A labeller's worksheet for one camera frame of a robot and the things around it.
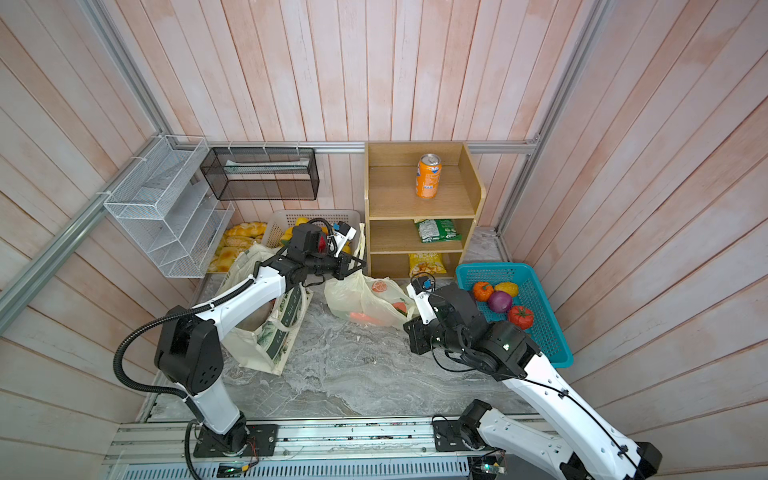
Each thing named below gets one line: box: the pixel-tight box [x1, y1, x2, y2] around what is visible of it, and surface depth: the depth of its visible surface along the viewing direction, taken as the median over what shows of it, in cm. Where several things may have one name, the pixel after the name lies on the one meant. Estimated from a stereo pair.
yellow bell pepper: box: [495, 282, 519, 297], surface depth 100 cm
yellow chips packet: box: [408, 253, 447, 278], surface depth 106 cm
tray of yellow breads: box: [208, 222, 268, 272], surface depth 112 cm
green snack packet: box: [415, 219, 463, 243], surface depth 95 cm
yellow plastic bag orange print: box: [324, 223, 418, 329], surface depth 83 cm
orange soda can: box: [415, 153, 443, 199], surface depth 80 cm
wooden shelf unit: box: [364, 141, 487, 278], surface depth 93 cm
